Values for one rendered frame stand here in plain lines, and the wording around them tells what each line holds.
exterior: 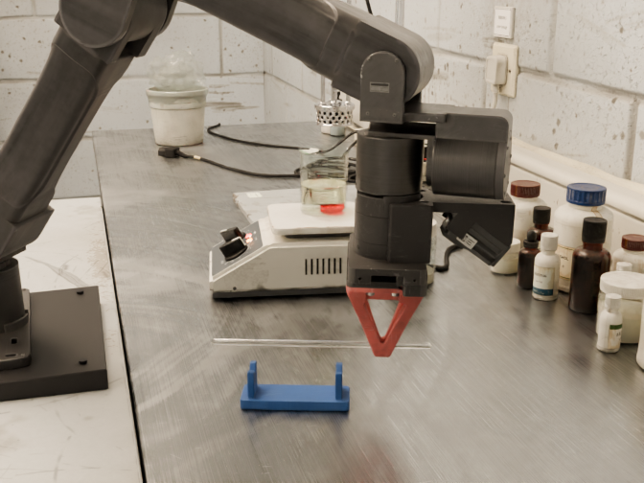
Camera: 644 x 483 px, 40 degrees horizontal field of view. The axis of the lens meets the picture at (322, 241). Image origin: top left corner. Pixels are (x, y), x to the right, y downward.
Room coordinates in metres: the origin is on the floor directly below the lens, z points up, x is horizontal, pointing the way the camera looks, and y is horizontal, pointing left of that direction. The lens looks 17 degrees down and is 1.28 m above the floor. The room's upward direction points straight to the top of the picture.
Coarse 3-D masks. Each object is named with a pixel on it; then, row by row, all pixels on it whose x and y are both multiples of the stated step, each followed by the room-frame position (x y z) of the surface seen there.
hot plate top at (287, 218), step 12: (276, 204) 1.13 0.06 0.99; (288, 204) 1.13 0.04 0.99; (348, 204) 1.13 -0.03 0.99; (276, 216) 1.07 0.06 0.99; (288, 216) 1.07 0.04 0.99; (300, 216) 1.07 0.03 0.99; (312, 216) 1.07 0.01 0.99; (336, 216) 1.07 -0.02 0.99; (348, 216) 1.07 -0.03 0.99; (276, 228) 1.02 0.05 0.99; (288, 228) 1.02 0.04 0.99; (300, 228) 1.02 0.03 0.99; (312, 228) 1.02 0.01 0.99; (324, 228) 1.02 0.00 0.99; (336, 228) 1.03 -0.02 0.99; (348, 228) 1.03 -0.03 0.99
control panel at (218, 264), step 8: (256, 224) 1.12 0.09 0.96; (248, 232) 1.10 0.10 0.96; (256, 232) 1.08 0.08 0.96; (256, 240) 1.05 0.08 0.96; (216, 248) 1.11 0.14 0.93; (248, 248) 1.04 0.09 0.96; (256, 248) 1.02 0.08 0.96; (216, 256) 1.08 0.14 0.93; (240, 256) 1.03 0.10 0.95; (216, 264) 1.04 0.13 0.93; (224, 264) 1.03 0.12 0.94; (216, 272) 1.01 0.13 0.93
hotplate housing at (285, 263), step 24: (264, 240) 1.04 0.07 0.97; (288, 240) 1.03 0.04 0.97; (312, 240) 1.03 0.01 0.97; (336, 240) 1.03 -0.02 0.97; (240, 264) 1.01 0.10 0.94; (264, 264) 1.01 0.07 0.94; (288, 264) 1.01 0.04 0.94; (312, 264) 1.02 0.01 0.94; (336, 264) 1.02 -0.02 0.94; (216, 288) 1.00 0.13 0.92; (240, 288) 1.01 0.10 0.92; (264, 288) 1.01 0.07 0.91; (288, 288) 1.02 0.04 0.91; (312, 288) 1.02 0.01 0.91; (336, 288) 1.02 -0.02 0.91
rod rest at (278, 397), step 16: (256, 368) 0.75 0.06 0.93; (336, 368) 0.75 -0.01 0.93; (256, 384) 0.75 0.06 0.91; (272, 384) 0.76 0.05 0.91; (288, 384) 0.76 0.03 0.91; (336, 384) 0.73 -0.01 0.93; (256, 400) 0.73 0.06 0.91; (272, 400) 0.73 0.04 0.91; (288, 400) 0.73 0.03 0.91; (304, 400) 0.73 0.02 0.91; (320, 400) 0.73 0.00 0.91; (336, 400) 0.73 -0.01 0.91
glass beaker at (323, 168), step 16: (304, 160) 1.08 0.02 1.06; (320, 160) 1.07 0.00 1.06; (336, 160) 1.07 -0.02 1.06; (304, 176) 1.08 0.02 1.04; (320, 176) 1.07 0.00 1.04; (336, 176) 1.07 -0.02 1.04; (304, 192) 1.08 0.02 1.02; (320, 192) 1.07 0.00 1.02; (336, 192) 1.07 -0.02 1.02; (304, 208) 1.08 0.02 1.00; (320, 208) 1.07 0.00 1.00; (336, 208) 1.07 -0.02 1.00
